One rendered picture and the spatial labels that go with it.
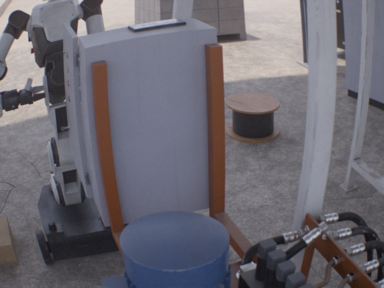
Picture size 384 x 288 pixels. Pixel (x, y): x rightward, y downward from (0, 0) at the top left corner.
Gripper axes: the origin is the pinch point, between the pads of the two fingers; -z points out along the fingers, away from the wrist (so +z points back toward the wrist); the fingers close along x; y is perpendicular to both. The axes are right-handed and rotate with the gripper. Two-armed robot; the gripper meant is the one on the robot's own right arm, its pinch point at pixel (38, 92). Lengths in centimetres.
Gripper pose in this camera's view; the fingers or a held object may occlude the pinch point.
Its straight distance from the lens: 201.1
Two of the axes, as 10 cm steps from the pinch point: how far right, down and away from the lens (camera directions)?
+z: -9.3, 1.8, -3.2
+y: 0.3, 9.0, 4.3
